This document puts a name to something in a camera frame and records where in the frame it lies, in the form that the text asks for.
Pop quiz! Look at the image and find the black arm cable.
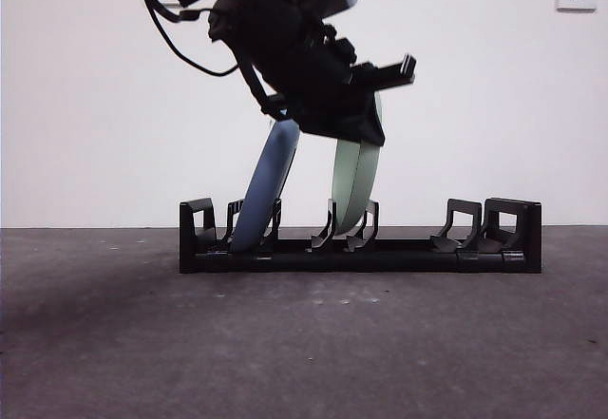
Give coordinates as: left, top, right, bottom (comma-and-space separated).
135, 0, 241, 78

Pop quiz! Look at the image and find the blue round plate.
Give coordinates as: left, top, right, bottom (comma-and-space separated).
229, 119, 303, 253

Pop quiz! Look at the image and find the black plastic plate rack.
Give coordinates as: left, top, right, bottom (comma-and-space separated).
179, 197, 542, 276

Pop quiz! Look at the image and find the pale green round plate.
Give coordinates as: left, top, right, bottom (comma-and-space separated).
331, 93, 384, 240

